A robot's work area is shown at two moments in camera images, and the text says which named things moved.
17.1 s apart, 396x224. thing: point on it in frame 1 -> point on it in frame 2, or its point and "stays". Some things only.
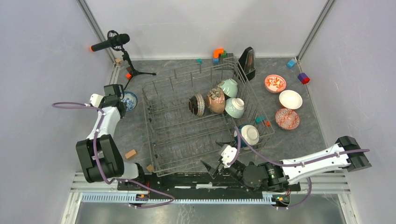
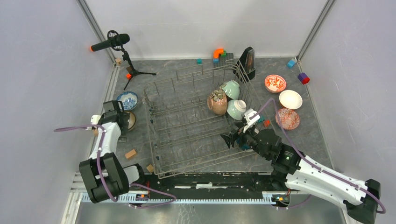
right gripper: (212, 171) -> (230, 138)
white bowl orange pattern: (274, 83) stays
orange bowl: (290, 100) stays
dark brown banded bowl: (197, 104) -> (132, 120)
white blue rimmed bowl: (130, 101) stays
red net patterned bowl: (287, 119) stays
